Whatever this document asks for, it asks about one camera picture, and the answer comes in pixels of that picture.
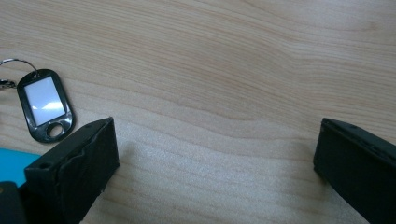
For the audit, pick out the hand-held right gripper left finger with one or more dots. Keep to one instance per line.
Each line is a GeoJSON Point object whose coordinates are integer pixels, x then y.
{"type": "Point", "coordinates": [71, 174]}

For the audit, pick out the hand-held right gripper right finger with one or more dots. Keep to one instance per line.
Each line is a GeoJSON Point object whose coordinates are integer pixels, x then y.
{"type": "Point", "coordinates": [358, 168]}

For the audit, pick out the blue plastic card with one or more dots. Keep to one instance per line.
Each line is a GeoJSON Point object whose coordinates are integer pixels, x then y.
{"type": "Point", "coordinates": [14, 165]}

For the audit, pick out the black key tag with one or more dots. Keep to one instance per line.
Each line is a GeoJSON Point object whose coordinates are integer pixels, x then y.
{"type": "Point", "coordinates": [45, 105]}

